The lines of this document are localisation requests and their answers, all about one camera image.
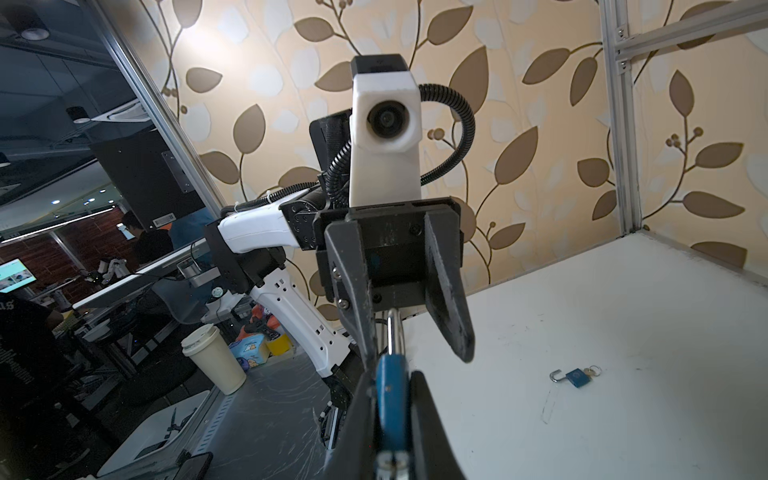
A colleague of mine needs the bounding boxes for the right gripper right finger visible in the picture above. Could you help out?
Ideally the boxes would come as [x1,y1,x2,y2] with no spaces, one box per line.
[409,371,466,480]

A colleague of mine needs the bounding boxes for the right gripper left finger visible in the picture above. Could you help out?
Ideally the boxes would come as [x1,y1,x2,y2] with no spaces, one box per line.
[323,371,377,480]

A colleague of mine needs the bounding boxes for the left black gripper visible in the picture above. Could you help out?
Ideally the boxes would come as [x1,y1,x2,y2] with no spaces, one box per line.
[313,197,475,369]

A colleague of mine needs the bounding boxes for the blue padlock with keys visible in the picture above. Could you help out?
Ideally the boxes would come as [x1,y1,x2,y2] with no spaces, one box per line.
[375,309,410,479]

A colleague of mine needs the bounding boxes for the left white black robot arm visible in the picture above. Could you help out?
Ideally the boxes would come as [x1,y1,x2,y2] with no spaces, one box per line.
[205,109,475,409]

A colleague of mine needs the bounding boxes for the white paper cup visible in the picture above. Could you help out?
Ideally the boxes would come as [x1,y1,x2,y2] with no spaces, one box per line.
[181,324,246,395]

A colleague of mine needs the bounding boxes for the black monitor on stand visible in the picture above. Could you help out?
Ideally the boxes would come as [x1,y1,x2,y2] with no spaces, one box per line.
[90,130,205,230]

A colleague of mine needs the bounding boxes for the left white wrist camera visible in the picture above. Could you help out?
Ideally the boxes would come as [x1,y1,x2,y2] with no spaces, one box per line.
[349,54,422,208]

